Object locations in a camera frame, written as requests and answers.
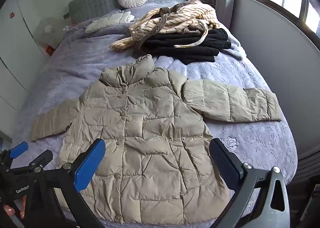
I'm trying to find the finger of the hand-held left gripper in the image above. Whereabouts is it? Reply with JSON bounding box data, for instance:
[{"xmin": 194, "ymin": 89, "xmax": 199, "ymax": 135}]
[
  {"xmin": 10, "ymin": 150, "xmax": 53, "ymax": 174},
  {"xmin": 0, "ymin": 141, "xmax": 28, "ymax": 166}
]

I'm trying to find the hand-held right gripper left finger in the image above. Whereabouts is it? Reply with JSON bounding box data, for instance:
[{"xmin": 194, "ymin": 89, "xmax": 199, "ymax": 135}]
[{"xmin": 24, "ymin": 138, "xmax": 106, "ymax": 228}]

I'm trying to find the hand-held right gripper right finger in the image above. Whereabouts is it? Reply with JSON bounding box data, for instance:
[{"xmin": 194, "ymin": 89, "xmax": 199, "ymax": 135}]
[{"xmin": 209, "ymin": 138, "xmax": 292, "ymax": 228}]

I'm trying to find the beige puffer jacket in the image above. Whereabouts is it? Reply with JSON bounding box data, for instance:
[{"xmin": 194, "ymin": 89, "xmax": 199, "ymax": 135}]
[{"xmin": 30, "ymin": 54, "xmax": 282, "ymax": 225}]

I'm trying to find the person's left hand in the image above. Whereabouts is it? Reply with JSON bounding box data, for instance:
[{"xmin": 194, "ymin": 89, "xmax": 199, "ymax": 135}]
[{"xmin": 2, "ymin": 197, "xmax": 27, "ymax": 220}]

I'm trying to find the dark grey pleated fabric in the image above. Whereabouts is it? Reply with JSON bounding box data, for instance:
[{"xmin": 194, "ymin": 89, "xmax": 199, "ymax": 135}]
[{"xmin": 287, "ymin": 148, "xmax": 320, "ymax": 228}]

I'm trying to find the white wardrobe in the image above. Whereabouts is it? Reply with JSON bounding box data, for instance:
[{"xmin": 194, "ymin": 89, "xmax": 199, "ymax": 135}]
[{"xmin": 0, "ymin": 0, "xmax": 54, "ymax": 143}]

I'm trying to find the purple embossed blanket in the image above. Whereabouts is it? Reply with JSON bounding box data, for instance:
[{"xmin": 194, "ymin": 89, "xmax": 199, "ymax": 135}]
[{"xmin": 11, "ymin": 3, "xmax": 298, "ymax": 228}]

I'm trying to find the white standing fan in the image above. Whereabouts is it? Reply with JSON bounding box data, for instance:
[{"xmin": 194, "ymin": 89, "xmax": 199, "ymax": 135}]
[{"xmin": 37, "ymin": 17, "xmax": 66, "ymax": 49}]

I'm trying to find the black folded clothing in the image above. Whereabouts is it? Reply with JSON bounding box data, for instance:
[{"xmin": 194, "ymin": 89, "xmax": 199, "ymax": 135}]
[{"xmin": 140, "ymin": 28, "xmax": 232, "ymax": 66}]

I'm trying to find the cream quilted garment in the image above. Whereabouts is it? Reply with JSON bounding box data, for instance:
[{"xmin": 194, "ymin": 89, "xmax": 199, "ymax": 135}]
[{"xmin": 85, "ymin": 11, "xmax": 135, "ymax": 34}]

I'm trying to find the cream striped fleece robe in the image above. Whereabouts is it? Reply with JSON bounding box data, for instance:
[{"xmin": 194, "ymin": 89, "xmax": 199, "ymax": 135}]
[{"xmin": 109, "ymin": 0, "xmax": 220, "ymax": 59}]

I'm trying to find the window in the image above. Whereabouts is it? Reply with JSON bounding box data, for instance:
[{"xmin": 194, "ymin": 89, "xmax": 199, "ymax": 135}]
[{"xmin": 250, "ymin": 0, "xmax": 320, "ymax": 34}]

